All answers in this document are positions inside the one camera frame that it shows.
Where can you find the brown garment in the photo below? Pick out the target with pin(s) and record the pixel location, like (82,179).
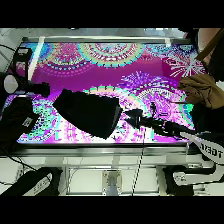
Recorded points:
(200,89)

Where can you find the black garment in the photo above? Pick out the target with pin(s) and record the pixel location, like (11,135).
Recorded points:
(208,118)
(88,111)

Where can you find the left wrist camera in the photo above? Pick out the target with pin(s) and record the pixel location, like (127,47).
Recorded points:
(22,58)

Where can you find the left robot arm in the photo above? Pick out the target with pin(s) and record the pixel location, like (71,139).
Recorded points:
(13,123)

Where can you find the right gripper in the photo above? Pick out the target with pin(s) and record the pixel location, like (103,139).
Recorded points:
(135,117)

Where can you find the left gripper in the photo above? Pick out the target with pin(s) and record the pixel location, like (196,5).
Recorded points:
(42,90)

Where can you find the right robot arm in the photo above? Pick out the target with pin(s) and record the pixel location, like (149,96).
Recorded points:
(166,127)

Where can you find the brown clothes hanger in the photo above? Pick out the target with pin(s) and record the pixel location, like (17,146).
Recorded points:
(210,45)

